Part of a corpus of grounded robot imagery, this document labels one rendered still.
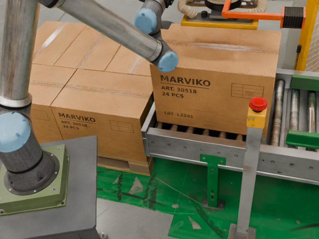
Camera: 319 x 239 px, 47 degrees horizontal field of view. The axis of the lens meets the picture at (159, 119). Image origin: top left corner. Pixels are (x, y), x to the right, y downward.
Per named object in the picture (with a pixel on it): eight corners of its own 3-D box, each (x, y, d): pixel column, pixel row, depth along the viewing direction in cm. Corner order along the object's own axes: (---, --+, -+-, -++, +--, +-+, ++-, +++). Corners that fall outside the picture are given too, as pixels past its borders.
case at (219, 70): (272, 90, 217) (282, 31, 189) (266, 138, 190) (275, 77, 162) (175, 79, 233) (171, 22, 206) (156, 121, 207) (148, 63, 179)
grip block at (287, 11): (303, 18, 141) (305, 6, 137) (303, 30, 135) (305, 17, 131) (280, 17, 143) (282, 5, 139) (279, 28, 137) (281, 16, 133)
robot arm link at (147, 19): (135, 35, 149) (130, 13, 142) (144, 20, 157) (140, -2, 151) (156, 36, 146) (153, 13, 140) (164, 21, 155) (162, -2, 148)
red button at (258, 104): (267, 104, 143) (268, 96, 140) (266, 116, 138) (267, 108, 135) (249, 102, 144) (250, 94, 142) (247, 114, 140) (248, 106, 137)
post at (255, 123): (248, 233, 211) (267, 104, 142) (246, 243, 207) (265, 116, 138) (236, 230, 213) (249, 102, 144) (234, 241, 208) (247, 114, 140)
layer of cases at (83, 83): (184, 72, 305) (182, 30, 278) (147, 162, 238) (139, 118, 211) (59, 59, 338) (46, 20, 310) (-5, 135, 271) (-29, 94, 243)
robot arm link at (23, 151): (5, 177, 137) (-15, 146, 125) (1, 148, 149) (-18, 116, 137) (45, 162, 140) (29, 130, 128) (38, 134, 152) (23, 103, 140)
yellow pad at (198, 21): (258, 19, 164) (260, 8, 160) (257, 30, 157) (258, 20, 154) (185, 15, 173) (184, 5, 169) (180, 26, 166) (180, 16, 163)
